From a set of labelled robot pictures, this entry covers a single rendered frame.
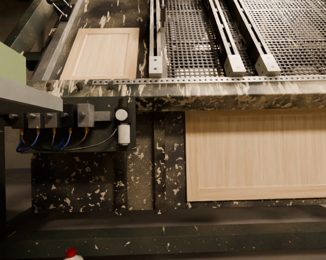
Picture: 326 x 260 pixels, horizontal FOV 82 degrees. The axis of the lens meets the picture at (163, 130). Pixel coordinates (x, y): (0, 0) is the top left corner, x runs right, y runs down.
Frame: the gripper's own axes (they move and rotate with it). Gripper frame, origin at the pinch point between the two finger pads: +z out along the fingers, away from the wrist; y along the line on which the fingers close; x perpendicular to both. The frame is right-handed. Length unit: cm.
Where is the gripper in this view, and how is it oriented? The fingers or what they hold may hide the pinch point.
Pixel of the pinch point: (162, 26)
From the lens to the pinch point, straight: 120.7
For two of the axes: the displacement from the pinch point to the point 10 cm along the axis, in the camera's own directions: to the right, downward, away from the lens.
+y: -0.3, -8.4, 5.4
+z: 0.0, 5.4, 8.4
